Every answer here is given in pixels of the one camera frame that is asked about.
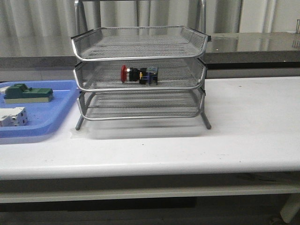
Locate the red emergency stop button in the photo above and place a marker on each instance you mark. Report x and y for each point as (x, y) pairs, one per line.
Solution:
(145, 75)

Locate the blue plastic tray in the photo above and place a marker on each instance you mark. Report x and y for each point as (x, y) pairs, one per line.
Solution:
(43, 118)

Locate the dark steel back counter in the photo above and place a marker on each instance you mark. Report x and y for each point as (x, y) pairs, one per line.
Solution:
(224, 51)

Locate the green electrical module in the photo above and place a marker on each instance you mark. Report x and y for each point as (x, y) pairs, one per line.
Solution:
(20, 93)

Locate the white circuit breaker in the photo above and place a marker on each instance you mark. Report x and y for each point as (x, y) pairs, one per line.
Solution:
(10, 117)

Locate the white table leg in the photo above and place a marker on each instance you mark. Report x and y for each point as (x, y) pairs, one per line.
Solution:
(290, 208)

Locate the silver metal rack frame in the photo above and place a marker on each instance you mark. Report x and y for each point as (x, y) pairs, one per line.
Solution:
(80, 18)

